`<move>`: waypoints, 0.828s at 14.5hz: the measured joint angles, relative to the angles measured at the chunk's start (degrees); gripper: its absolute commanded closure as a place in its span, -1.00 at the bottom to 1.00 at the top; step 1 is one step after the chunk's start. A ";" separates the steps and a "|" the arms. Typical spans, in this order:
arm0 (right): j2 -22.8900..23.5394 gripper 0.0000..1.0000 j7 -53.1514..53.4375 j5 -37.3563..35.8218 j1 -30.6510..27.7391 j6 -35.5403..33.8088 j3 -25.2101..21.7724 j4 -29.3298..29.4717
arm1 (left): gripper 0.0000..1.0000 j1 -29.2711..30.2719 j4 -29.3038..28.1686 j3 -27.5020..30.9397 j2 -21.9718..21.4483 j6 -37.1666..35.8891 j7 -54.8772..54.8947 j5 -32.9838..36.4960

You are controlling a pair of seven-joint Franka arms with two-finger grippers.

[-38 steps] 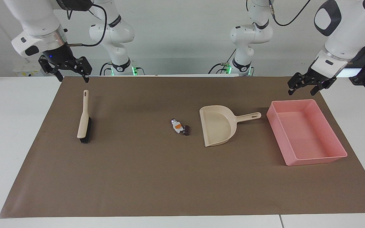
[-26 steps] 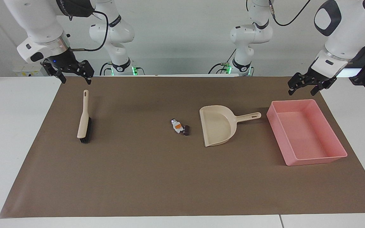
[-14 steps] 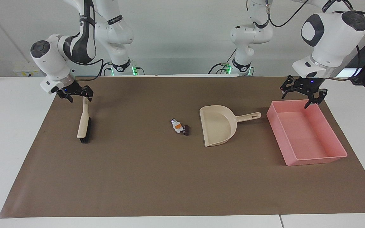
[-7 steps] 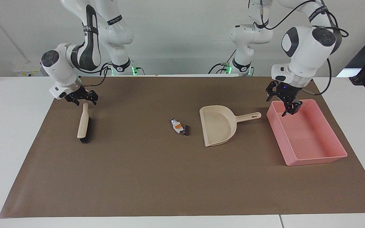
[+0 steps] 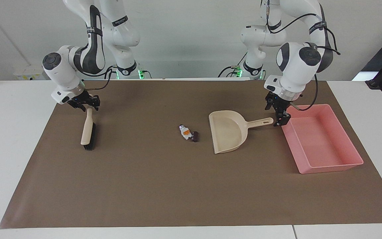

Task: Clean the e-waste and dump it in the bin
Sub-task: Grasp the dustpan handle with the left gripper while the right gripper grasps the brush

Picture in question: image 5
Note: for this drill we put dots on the pink plastic bin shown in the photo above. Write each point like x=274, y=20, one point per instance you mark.
x=320, y=142

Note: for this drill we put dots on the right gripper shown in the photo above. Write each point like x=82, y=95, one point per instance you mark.
x=82, y=97

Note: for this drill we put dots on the beige brush with black bristles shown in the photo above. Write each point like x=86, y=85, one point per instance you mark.
x=87, y=127

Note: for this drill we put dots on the small brown candy piece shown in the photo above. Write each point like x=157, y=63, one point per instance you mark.
x=195, y=136

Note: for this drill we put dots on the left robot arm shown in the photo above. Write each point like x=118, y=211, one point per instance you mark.
x=297, y=63

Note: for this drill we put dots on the white wall socket box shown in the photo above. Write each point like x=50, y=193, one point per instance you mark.
x=28, y=73

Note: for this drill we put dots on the small white orange wrapper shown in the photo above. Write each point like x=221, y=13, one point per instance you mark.
x=186, y=132

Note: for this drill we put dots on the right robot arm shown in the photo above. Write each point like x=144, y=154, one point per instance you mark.
x=88, y=56

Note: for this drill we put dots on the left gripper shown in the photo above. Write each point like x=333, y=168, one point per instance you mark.
x=277, y=103

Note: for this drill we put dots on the beige plastic dustpan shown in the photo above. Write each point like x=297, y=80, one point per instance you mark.
x=227, y=132

